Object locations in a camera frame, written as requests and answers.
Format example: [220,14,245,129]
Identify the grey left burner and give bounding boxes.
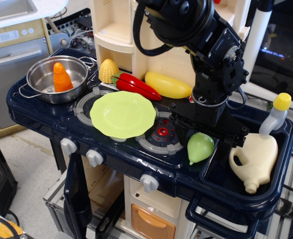
[73,87,111,126]

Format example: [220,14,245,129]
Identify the grey left stove knob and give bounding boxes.
[60,138,77,155]

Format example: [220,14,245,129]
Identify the grey yellow toy faucet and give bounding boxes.
[259,93,292,136]

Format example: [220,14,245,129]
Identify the grey stove knob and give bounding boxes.
[140,174,159,193]
[60,138,77,155]
[86,149,104,167]

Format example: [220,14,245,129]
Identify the cream toy kitchen back shelf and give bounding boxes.
[91,0,250,89]

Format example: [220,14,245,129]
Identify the orange toy carrot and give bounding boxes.
[53,62,73,93]

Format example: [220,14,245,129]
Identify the orange toy drawer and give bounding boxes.
[131,204,176,239]

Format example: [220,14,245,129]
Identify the red toy chili pepper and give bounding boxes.
[111,72,162,101]

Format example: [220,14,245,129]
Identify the grey toy dishwasher unit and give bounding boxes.
[0,0,68,129]

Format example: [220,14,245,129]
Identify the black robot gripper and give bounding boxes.
[169,97,249,161]

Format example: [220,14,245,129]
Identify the grey red right burner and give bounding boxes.
[135,109,183,155]

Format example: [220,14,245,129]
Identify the grey middle stove knob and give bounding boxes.
[86,149,104,167]

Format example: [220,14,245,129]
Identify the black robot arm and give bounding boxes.
[133,0,249,164]

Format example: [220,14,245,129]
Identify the navy toy oven door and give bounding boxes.
[64,153,92,239]

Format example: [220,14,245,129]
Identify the grey right stove knob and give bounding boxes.
[140,174,159,193]

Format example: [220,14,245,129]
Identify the light green plastic plate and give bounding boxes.
[90,91,156,139]

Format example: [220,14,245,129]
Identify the cream toy jug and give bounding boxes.
[229,133,278,194]

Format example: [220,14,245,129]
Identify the yellow toy banana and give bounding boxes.
[145,72,192,99]

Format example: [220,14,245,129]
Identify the navy toy kitchen counter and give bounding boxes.
[6,48,293,239]

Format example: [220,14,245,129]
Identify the yellow toy corn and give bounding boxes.
[99,59,120,84]

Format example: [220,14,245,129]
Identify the green toy pear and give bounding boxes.
[187,132,215,165]

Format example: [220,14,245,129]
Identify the stainless steel pot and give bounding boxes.
[19,56,95,104]

